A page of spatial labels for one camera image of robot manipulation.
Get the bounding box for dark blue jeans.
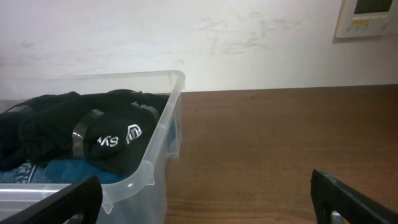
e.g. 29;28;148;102
0;163;36;184

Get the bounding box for clear plastic storage bin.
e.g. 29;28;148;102
1;70;185;224

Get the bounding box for white wall panel device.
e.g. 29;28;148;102
335;0;397;39

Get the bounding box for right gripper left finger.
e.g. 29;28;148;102
1;176;103;224

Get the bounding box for black garment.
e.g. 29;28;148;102
19;90;169;175

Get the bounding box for teal blue shirt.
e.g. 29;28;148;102
30;119;177;185

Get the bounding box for dark navy garment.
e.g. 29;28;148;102
1;105;33;171

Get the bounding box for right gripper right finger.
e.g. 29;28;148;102
310;169;397;224

